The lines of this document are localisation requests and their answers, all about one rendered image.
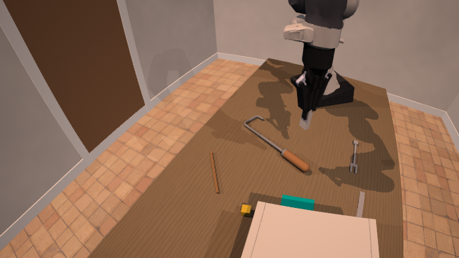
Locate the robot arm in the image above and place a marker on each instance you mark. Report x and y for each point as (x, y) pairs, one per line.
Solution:
(321, 26)

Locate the white flat bar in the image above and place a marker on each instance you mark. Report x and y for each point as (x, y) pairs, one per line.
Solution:
(360, 204)

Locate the small yellow cube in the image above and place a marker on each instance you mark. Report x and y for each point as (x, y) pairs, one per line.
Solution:
(245, 211)

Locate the teal square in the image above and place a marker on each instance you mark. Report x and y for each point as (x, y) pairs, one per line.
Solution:
(297, 202)

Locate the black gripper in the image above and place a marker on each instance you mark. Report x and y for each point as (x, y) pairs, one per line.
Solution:
(315, 73)

